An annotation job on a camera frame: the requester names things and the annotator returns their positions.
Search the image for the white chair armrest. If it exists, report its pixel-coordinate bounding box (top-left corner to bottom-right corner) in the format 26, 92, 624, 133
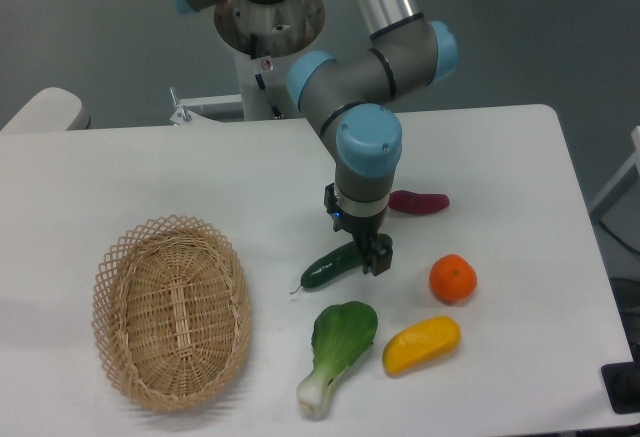
1, 87, 91, 135

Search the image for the orange tangerine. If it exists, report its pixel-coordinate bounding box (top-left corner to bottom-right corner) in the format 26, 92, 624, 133
429, 254, 478, 302

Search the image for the green cucumber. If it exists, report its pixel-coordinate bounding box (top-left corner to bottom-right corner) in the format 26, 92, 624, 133
290, 241, 362, 295

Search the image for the yellow mango slice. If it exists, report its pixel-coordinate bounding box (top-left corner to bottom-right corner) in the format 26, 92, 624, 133
382, 316, 462, 377

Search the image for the woven wicker basket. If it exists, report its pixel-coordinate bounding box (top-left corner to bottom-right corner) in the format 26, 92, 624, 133
92, 215, 251, 412

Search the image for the black device at table edge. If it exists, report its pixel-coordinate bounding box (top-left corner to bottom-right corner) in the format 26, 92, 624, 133
601, 362, 639, 414

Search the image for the white furniture frame right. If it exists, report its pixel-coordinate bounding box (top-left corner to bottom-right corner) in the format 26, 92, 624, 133
587, 127, 639, 221

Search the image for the black cable on pedestal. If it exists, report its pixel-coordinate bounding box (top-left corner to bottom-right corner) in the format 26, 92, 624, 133
249, 31, 285, 120

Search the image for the purple sweet potato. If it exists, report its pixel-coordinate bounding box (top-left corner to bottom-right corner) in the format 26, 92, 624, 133
389, 190, 450, 216

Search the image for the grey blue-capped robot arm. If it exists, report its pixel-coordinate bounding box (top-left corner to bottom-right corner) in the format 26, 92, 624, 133
171, 0, 458, 275

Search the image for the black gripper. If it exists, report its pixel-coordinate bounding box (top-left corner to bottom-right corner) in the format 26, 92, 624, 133
324, 183, 393, 276

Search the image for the green bok choy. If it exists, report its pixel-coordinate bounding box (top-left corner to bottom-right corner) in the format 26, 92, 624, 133
296, 301, 378, 419

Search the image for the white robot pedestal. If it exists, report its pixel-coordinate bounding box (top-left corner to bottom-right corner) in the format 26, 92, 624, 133
168, 0, 326, 127

